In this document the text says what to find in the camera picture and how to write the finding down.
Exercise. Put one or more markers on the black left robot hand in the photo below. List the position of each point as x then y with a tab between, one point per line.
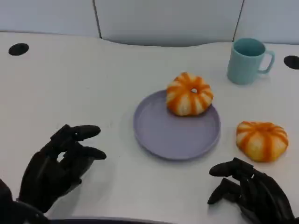
44	175

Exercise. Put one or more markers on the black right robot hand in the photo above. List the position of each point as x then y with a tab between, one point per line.
266	198

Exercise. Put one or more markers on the orange white toy bread roll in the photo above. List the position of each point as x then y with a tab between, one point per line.
261	141
187	102

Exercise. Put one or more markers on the lilac plate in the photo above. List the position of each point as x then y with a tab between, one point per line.
172	137

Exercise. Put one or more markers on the pale green mug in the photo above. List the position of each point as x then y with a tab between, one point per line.
243	67

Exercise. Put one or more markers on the grey partition panel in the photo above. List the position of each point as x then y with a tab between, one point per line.
271	18
46	16
168	21

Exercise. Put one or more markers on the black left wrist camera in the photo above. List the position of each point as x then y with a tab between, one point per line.
16	212

